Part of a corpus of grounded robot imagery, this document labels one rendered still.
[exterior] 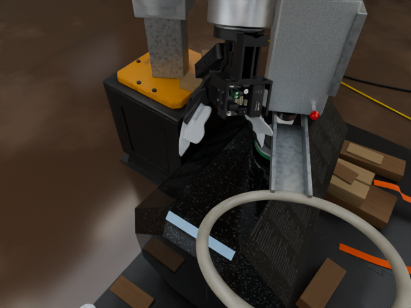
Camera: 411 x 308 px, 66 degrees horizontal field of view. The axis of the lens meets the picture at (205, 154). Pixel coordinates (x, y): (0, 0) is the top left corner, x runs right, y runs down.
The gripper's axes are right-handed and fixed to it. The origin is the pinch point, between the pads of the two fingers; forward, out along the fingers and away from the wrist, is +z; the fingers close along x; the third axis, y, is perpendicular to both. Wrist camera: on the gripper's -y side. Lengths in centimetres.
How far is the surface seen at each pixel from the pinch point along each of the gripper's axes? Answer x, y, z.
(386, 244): 45, 6, 28
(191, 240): 12, -43, 61
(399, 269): 41, 13, 28
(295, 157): 45, -34, 24
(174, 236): 7, -48, 62
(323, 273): 93, -48, 109
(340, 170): 135, -93, 75
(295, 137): 50, -42, 21
